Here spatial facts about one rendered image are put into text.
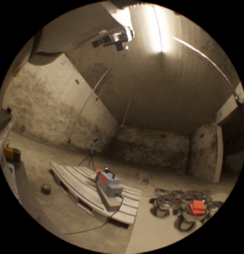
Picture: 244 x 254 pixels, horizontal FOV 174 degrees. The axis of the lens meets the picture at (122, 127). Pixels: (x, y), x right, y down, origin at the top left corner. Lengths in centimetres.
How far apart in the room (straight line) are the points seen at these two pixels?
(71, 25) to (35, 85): 273
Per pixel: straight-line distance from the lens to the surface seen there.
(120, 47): 81
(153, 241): 87
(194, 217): 88
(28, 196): 50
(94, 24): 26
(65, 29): 27
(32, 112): 283
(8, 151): 72
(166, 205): 95
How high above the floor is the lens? 68
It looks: 18 degrees up
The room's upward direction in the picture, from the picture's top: 17 degrees clockwise
